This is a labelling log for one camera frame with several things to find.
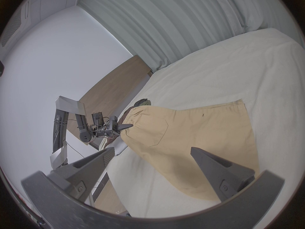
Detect bed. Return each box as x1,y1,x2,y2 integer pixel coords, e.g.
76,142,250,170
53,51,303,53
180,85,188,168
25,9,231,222
77,28,305,218

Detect brown garment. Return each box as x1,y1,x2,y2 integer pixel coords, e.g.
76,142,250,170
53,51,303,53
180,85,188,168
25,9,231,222
105,106,134,148

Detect pale green curtain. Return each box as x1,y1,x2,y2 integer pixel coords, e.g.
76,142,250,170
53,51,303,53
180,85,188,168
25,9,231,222
80,0,305,71

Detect beige shorts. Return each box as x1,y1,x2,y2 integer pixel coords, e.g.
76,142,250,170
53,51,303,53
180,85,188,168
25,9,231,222
118,99,260,202

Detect black cable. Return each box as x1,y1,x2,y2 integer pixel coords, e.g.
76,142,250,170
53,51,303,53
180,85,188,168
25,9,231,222
64,140,86,159

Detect white garment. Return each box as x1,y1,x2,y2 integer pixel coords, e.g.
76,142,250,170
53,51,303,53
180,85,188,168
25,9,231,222
99,137,129,156

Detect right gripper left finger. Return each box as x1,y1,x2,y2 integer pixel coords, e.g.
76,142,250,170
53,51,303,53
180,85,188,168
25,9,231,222
49,147,115,203

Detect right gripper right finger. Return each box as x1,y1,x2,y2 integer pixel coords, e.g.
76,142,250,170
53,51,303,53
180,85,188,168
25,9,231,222
191,146,256,202

